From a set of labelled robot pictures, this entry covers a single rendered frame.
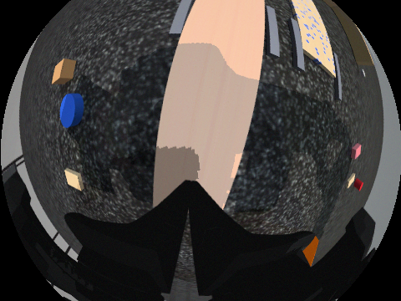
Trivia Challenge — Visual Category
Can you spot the blue cylinder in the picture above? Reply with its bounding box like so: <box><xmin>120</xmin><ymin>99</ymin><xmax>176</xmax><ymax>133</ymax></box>
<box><xmin>59</xmin><ymin>93</ymin><xmax>84</xmax><ymax>128</ymax></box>

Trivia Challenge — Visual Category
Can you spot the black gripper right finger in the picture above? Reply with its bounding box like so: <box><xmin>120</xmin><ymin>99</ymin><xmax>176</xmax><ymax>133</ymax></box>
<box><xmin>188</xmin><ymin>181</ymin><xmax>315</xmax><ymax>297</ymax></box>

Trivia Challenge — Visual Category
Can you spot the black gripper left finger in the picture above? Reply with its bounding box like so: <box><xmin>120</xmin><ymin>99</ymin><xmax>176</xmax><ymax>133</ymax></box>
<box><xmin>63</xmin><ymin>180</ymin><xmax>191</xmax><ymax>294</ymax></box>

